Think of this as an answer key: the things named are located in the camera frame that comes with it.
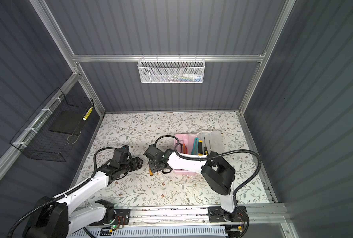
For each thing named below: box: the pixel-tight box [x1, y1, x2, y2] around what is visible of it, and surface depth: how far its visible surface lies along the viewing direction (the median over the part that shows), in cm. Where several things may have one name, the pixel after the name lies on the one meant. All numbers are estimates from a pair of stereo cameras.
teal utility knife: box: [191, 137, 199, 156], surface depth 93 cm
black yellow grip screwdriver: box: [203, 136, 209, 156], surface depth 86 cm
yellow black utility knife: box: [197, 139, 204, 156], surface depth 91 cm
